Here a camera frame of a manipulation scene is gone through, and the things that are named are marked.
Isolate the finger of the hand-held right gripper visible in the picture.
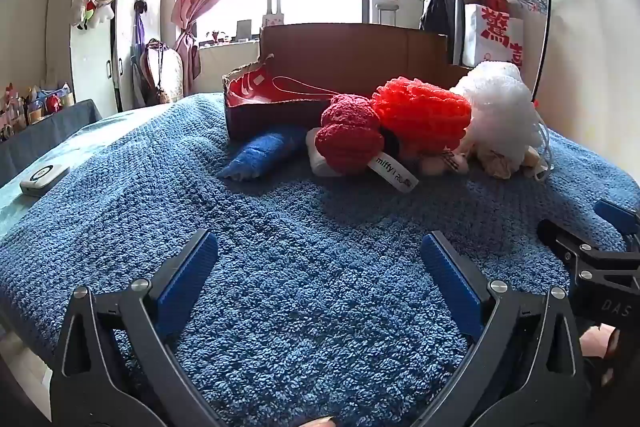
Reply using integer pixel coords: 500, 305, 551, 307
595, 199, 640, 253
537, 219, 601, 275

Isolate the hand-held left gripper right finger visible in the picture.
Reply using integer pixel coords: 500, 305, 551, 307
419, 231, 591, 427

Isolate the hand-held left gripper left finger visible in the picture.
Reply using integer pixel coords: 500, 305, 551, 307
50, 228, 226, 427

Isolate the beige crochet toy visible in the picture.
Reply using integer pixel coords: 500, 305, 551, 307
477, 146, 527, 180

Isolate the small white plush rabbit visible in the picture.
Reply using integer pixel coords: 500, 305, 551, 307
417, 146, 471, 178

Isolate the blue fuzzy cloth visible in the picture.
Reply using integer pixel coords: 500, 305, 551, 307
216, 125, 308, 182

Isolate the black round scrubber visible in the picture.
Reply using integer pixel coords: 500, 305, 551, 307
382, 128, 402, 156

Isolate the white bath pouf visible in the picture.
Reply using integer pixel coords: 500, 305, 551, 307
450, 61, 551, 180

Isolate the red foam net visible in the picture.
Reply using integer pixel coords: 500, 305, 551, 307
372, 77, 472, 155

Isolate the white cloth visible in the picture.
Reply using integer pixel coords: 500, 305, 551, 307
306, 127, 346, 178

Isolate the dark red knitted ball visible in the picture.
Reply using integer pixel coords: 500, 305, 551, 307
315, 94, 420, 194

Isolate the brown cardboard box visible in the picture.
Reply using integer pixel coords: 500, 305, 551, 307
222, 23, 476, 140

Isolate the brown shoulder bag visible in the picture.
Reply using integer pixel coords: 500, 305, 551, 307
141, 39, 173, 105

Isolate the person's right hand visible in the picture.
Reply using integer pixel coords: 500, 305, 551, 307
580, 324, 621, 358

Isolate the blue knitted blanket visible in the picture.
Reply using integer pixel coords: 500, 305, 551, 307
0, 92, 640, 427

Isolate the light teal bedsheet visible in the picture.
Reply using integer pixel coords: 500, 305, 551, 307
0, 117, 151, 238

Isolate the white power bank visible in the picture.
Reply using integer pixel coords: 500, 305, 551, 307
20, 162, 70, 196

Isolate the dark blue table cover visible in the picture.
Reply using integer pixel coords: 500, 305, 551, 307
0, 99, 103, 188

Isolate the white covered chair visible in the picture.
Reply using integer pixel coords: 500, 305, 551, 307
132, 39, 187, 108

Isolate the black clothes rack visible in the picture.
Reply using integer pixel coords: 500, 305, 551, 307
425, 0, 553, 102

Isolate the white paper bag red print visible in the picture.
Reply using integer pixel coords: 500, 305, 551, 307
452, 3, 525, 70

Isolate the cluster of bottles and jars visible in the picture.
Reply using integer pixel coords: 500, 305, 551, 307
0, 82, 76, 140

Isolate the white wardrobe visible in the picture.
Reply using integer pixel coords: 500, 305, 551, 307
46, 0, 163, 118

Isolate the dark hanging jacket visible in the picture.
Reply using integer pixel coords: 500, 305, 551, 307
420, 0, 468, 45

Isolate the metal crutch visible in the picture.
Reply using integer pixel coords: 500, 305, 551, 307
375, 2, 401, 28

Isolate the purple lanyard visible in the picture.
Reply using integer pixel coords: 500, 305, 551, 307
132, 0, 148, 52

